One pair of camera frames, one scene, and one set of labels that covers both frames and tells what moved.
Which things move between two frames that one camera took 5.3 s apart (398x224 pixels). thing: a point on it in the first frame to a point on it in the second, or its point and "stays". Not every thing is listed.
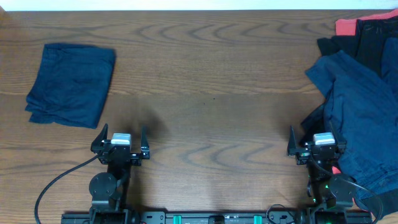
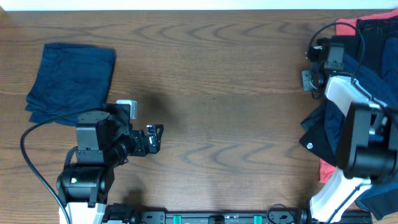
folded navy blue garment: [71, 84] stays
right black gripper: [302, 157] to [307, 84]
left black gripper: [98, 147] to [141, 150]
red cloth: [347, 27] stays
